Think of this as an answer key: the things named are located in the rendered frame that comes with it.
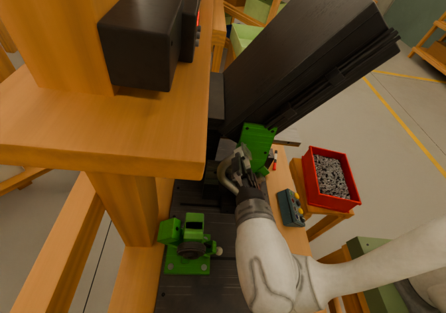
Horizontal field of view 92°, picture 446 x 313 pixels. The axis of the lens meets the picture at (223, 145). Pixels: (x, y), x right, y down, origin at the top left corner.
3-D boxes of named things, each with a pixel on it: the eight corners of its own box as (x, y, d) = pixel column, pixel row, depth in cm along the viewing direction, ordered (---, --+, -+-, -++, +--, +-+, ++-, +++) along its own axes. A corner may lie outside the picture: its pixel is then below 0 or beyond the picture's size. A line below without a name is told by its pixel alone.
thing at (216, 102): (213, 128, 118) (224, 73, 93) (212, 174, 98) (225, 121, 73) (179, 124, 116) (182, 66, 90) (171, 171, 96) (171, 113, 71)
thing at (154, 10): (183, 41, 36) (185, -8, 31) (170, 94, 26) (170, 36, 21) (140, 33, 35) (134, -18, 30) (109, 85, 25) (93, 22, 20)
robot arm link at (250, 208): (264, 210, 44) (258, 189, 49) (227, 227, 47) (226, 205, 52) (283, 231, 49) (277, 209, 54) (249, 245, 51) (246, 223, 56)
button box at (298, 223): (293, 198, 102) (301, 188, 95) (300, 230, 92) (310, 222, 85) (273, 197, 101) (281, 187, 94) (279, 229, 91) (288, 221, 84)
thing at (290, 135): (290, 121, 102) (293, 117, 99) (298, 147, 91) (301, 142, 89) (208, 111, 96) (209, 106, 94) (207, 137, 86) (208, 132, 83)
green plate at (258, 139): (257, 161, 88) (272, 116, 77) (261, 175, 82) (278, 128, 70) (229, 158, 87) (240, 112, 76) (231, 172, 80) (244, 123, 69)
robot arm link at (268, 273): (223, 225, 46) (249, 252, 53) (229, 312, 34) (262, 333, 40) (270, 207, 44) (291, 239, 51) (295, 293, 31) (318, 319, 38)
